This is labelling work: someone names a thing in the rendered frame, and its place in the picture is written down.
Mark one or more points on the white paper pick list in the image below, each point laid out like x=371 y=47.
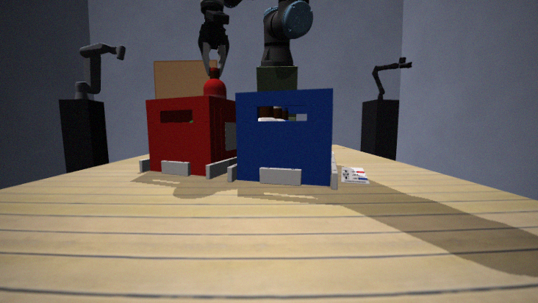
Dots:
x=354 y=175

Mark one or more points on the white bottle with grey label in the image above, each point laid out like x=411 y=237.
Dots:
x=277 y=113
x=266 y=114

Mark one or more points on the red crate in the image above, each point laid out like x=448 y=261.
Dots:
x=210 y=138

